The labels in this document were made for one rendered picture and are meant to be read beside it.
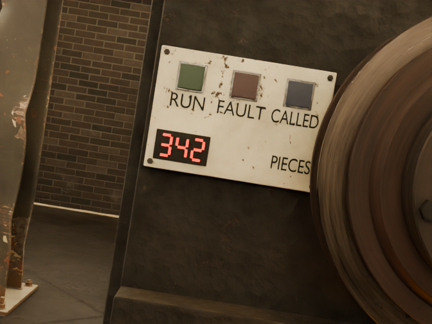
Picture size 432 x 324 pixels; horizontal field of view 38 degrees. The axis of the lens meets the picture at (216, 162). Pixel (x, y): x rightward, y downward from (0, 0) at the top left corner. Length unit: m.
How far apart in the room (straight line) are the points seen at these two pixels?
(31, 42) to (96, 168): 3.69
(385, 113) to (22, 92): 2.84
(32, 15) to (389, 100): 2.87
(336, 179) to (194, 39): 0.31
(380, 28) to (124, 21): 6.17
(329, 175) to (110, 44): 6.32
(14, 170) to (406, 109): 2.90
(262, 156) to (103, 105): 6.12
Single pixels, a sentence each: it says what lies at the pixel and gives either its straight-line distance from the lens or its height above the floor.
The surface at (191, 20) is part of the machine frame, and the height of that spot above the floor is 1.29.
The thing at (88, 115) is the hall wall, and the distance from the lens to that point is 7.05.
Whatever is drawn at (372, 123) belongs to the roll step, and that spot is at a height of 1.17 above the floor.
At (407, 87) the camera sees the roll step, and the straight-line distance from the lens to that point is 0.82.
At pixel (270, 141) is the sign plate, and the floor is 1.13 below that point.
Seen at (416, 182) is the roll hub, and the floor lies 1.11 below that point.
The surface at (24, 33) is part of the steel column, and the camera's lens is 3.53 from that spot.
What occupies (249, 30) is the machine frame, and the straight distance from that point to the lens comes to 0.97.
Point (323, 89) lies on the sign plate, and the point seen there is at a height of 1.21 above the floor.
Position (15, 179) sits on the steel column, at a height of 0.70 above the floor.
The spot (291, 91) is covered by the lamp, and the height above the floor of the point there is 1.20.
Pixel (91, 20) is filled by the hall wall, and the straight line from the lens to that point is 7.14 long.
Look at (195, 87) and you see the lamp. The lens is 0.93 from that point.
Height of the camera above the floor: 1.13
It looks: 3 degrees down
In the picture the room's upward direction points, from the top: 9 degrees clockwise
